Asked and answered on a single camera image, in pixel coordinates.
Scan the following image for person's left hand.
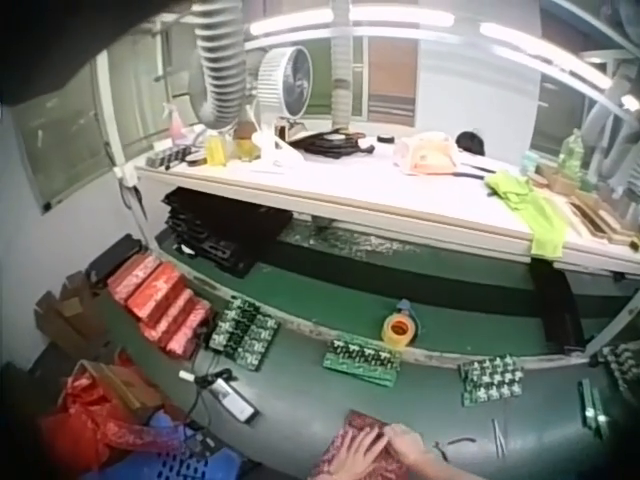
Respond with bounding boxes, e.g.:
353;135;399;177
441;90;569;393
331;428;389;480

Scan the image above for person's right hand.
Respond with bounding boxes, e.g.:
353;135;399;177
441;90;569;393
383;423;441;469

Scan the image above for red bubble wrap bag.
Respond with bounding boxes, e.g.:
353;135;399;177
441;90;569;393
309;409;427;480

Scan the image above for green circuit board panel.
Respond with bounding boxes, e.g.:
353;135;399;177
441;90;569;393
457;353;525;407
598;342;640;402
322;338;404;387

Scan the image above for metal tweezers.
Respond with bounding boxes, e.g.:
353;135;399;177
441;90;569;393
491;417;509;459

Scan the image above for yellow tape roll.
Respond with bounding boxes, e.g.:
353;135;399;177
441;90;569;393
381;312;418;347

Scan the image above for blue tape dispenser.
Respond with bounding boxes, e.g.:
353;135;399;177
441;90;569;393
396;298;427;341

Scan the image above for black phone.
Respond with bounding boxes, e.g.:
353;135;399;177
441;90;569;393
211;376;260;424

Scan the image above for green conveyor belt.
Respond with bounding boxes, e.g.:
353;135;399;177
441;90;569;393
153;223;640;362

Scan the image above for stack of circuit board panels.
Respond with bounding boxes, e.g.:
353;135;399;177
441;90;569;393
206;296;282;374

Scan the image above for narrow green circuit board strip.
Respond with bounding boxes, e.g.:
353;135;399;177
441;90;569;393
576;378;610;440

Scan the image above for blue plastic crate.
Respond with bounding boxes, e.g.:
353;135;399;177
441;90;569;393
92;409;262;480

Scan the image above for stack of red packets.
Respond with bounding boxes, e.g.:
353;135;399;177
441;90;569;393
106;251;214;360

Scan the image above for brown cardboard box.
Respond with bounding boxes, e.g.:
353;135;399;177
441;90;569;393
74;359;167;422

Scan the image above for stack of black trays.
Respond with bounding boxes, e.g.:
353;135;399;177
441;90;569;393
159;186;294;280

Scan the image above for green cloth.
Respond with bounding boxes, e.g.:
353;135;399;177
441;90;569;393
483;168;570;262

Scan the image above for red plastic bag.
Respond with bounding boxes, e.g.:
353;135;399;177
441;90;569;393
40;349;187;467

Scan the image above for orange and white plastic bag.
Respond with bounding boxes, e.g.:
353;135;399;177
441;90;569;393
391;130;462;177

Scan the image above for wooden boxes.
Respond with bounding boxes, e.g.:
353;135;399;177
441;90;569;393
532;162;640;247

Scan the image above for black case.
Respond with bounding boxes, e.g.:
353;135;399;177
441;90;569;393
83;233;145;292

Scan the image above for yellow liquid bottle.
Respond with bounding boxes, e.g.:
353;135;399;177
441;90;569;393
206;130;227;167
233;133;257;162

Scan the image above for small brown box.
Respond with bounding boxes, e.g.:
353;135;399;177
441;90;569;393
271;116;307;144

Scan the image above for brown cardboard boxes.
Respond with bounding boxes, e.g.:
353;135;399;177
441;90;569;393
33;270;110;360

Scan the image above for green plastic bottle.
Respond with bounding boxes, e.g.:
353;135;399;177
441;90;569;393
556;127;587;175

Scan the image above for row of small grey parts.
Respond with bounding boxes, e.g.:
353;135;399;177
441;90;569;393
145;144;189;169

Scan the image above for pink spray bottle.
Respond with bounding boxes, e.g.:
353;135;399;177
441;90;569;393
163;96;195;147

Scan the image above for white desk fan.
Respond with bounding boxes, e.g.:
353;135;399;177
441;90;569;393
249;45;315;132

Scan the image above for black cable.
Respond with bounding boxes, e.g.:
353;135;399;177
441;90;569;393
185;368;234;419

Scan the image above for black hanging strap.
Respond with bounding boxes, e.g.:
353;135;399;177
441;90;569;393
528;253;587;353

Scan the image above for narrow grey ribbed duct hose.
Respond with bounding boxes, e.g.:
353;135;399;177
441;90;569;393
328;0;355;129

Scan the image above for wide grey ribbed duct hose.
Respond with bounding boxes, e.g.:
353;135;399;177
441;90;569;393
191;0;247;134

